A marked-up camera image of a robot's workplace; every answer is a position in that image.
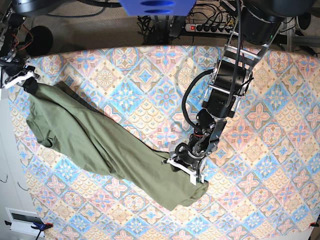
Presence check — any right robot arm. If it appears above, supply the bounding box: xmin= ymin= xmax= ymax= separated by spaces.
xmin=0 ymin=0 xmax=39 ymax=95

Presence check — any orange clamp lower right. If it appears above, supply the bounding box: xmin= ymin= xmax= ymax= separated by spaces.
xmin=309 ymin=222 xmax=320 ymax=228

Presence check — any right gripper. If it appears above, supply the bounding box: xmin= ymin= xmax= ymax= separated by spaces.
xmin=0 ymin=56 xmax=38 ymax=95

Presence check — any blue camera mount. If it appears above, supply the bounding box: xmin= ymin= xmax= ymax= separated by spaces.
xmin=119 ymin=0 xmax=196 ymax=17

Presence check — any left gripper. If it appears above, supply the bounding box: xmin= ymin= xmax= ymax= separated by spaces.
xmin=173 ymin=142 xmax=206 ymax=170

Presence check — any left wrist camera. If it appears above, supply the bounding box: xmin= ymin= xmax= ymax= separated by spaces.
xmin=190 ymin=173 xmax=205 ymax=186

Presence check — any white power strip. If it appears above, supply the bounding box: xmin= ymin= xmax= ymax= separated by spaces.
xmin=184 ymin=23 xmax=232 ymax=34

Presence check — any green t-shirt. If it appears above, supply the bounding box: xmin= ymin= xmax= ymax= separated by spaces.
xmin=26 ymin=83 xmax=209 ymax=211

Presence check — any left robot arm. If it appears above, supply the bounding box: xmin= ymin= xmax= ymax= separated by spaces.
xmin=166 ymin=0 xmax=286 ymax=173

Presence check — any blue orange clamp lower left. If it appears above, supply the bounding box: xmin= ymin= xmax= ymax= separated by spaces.
xmin=4 ymin=220 xmax=53 ymax=240

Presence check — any patterned tablecloth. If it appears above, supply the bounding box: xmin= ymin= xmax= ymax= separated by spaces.
xmin=8 ymin=46 xmax=320 ymax=240

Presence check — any white wall box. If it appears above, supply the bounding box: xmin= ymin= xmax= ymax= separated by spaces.
xmin=5 ymin=207 xmax=42 ymax=237

